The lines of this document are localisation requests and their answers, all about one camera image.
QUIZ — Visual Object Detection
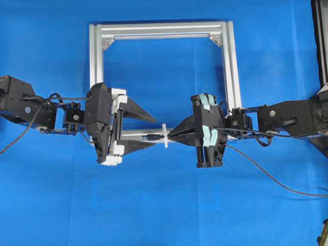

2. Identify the aluminium profile frame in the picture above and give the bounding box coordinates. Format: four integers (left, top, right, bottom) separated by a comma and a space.
89, 21, 242, 129

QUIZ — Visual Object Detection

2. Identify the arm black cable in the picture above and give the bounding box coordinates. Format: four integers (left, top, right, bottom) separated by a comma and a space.
0, 93, 92, 156
253, 133, 328, 148

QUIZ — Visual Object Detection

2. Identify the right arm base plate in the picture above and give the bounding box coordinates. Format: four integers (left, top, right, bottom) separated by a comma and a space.
317, 83, 328, 94

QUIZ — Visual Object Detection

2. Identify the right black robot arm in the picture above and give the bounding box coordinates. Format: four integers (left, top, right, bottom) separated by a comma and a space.
168, 92, 327, 168

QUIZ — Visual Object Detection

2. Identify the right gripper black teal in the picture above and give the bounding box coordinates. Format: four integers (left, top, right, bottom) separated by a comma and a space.
170, 93, 228, 168

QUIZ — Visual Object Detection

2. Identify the black wire with plug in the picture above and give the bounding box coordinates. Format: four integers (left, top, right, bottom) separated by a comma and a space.
147, 127, 328, 198

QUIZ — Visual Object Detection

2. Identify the brass object bottom right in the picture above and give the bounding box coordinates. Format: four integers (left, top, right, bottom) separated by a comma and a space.
317, 219, 328, 246

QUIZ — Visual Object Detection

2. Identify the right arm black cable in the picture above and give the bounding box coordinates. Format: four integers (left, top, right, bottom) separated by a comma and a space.
253, 133, 328, 148

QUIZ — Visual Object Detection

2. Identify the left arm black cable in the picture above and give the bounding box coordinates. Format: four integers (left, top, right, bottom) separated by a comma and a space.
0, 93, 92, 156

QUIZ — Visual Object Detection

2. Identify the black frame at right edge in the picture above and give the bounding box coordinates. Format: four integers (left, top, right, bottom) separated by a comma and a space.
311, 0, 327, 88

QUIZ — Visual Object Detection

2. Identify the blue cloth mat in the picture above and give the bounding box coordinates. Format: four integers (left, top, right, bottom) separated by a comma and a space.
1, 1, 327, 245

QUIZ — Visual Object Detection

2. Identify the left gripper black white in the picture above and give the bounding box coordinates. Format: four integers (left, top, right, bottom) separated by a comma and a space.
84, 83, 157, 166

